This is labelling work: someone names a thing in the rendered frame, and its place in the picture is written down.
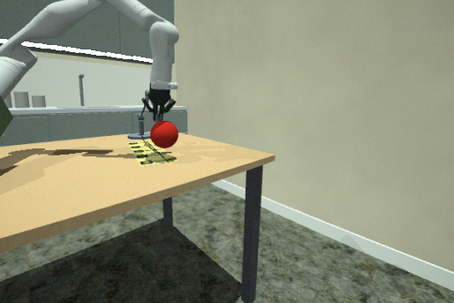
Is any tall pale grey canister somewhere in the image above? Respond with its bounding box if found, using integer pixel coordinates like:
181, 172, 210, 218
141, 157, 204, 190
13, 91, 30, 109

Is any grey jointed lamp red head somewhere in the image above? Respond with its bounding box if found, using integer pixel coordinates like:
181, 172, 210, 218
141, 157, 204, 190
126, 102, 180, 149

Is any dark grey counter cabinet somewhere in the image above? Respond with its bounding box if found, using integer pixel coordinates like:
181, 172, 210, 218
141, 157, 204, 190
0, 104, 190, 148

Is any grey faucet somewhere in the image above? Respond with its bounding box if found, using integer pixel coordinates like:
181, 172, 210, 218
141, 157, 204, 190
78, 74, 87, 107

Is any pale yellow numbered strip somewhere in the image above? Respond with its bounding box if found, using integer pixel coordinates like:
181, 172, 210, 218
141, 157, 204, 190
128, 140, 178, 167

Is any pale wooden table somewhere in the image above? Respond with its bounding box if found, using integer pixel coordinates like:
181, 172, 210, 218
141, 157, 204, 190
0, 129, 276, 303

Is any grey wall cabinet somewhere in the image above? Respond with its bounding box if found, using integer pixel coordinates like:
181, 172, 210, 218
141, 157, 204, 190
0, 0, 176, 66

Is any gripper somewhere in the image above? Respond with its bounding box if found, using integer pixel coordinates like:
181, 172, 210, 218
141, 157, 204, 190
141, 84, 177, 122

